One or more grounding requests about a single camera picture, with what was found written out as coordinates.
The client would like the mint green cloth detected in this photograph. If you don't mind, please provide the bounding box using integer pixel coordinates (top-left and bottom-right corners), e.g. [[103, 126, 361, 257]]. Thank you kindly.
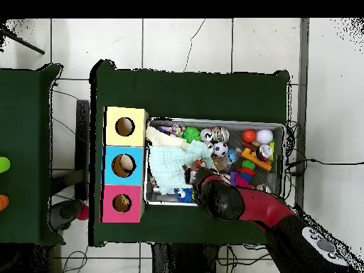
[[148, 140, 215, 196]]

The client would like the cream waffle cloth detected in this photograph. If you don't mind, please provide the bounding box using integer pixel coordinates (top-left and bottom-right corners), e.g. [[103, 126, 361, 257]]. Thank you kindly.
[[145, 126, 191, 151]]

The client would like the yellow duck toy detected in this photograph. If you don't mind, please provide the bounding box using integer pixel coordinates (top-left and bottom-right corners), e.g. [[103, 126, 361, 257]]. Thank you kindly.
[[115, 195, 132, 212]]

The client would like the clear mesh bin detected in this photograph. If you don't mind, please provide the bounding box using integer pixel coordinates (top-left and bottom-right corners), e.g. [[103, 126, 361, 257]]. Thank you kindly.
[[143, 117, 286, 210]]

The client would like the wooden box with three holes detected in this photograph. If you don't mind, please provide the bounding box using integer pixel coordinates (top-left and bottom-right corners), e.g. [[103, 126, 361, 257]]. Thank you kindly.
[[101, 106, 149, 224]]

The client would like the green spiky ball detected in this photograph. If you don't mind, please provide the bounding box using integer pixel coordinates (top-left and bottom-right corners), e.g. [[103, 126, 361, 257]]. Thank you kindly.
[[182, 127, 202, 143]]

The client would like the small soccer ball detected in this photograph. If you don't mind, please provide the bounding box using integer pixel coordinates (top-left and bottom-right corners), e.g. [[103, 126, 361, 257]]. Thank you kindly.
[[213, 141, 229, 158]]

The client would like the dark green table cloth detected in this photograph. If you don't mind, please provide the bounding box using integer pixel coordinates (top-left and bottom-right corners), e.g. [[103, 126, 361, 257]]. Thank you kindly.
[[0, 63, 65, 246], [88, 59, 291, 247]]

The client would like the orange ball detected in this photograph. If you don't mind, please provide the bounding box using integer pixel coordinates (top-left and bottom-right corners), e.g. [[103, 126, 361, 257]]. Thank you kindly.
[[242, 128, 257, 144]]

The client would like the orange plastic toy block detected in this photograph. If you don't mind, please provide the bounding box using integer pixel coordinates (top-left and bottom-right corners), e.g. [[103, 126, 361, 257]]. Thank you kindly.
[[240, 147, 273, 172]]

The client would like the white baseball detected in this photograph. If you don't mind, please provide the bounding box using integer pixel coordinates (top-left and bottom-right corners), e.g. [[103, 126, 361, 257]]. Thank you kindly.
[[256, 129, 274, 145]]

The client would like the black tripod leg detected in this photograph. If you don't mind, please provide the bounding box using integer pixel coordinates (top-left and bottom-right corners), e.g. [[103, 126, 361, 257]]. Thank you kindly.
[[0, 26, 46, 55]]

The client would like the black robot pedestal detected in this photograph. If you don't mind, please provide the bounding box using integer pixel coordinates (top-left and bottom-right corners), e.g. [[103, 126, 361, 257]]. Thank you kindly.
[[151, 242, 220, 273]]

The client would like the black power cable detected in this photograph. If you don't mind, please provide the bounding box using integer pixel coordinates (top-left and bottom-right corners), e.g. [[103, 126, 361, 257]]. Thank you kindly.
[[287, 158, 364, 176]]

